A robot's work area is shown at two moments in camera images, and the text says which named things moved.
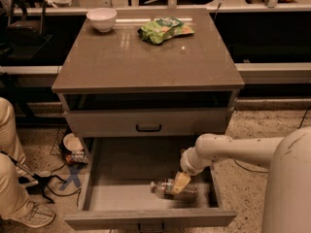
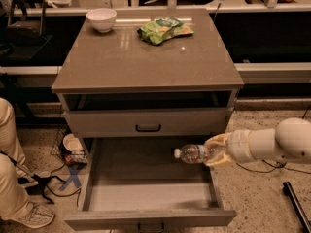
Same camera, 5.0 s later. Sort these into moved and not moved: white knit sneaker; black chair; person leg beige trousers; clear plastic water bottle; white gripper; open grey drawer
Moved: clear plastic water bottle; white gripper
Not moved: open grey drawer; person leg beige trousers; white knit sneaker; black chair
